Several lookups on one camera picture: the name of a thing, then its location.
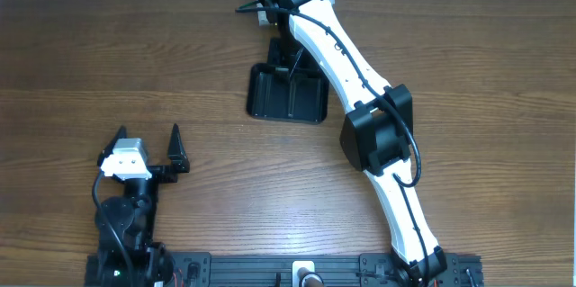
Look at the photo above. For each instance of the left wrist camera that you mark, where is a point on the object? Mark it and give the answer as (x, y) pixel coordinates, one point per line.
(126, 158)

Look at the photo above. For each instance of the mounting rail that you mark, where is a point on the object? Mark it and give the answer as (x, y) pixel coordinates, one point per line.
(252, 271)

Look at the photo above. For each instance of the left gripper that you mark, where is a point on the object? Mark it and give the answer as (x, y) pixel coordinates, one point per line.
(164, 174)

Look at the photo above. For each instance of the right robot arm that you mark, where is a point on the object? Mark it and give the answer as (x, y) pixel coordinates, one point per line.
(342, 62)

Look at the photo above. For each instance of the black tray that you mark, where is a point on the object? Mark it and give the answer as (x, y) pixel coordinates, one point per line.
(306, 102)

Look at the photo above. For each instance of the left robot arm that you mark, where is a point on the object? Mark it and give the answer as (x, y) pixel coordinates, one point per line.
(126, 224)

